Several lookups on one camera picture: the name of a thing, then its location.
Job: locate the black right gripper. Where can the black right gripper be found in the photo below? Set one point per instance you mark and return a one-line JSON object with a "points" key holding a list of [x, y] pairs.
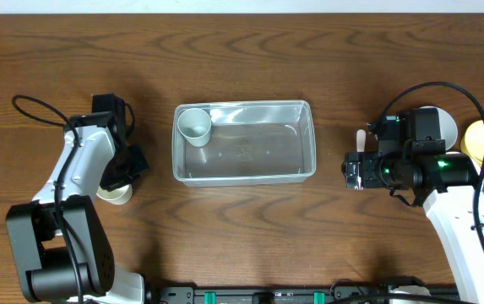
{"points": [[352, 170]]}

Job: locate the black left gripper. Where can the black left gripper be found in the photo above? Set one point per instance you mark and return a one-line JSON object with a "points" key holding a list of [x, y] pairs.
{"points": [[122, 170]]}

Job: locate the white plastic cup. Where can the white plastic cup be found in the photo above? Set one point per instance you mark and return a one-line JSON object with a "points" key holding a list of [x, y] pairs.
{"points": [[117, 196]]}

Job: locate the grey plastic bowl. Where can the grey plastic bowl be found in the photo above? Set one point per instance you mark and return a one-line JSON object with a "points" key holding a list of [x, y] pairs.
{"points": [[448, 126]]}

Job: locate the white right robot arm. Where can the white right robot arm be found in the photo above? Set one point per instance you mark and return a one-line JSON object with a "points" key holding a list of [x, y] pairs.
{"points": [[445, 187]]}

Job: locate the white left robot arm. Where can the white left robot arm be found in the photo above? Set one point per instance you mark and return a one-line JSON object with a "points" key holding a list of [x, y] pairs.
{"points": [[60, 248]]}

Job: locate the clear plastic container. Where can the clear plastic container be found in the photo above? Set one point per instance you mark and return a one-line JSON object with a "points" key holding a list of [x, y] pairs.
{"points": [[251, 142]]}

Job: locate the white plastic fork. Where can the white plastic fork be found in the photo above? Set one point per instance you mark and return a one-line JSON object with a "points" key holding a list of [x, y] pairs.
{"points": [[360, 140]]}

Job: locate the grey plastic cup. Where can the grey plastic cup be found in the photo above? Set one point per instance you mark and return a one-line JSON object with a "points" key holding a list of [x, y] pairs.
{"points": [[195, 126]]}

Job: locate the white plastic bowl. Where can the white plastic bowl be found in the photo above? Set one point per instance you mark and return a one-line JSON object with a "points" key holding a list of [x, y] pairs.
{"points": [[411, 289]]}

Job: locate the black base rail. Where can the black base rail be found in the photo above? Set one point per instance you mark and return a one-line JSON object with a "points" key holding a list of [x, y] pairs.
{"points": [[342, 291]]}

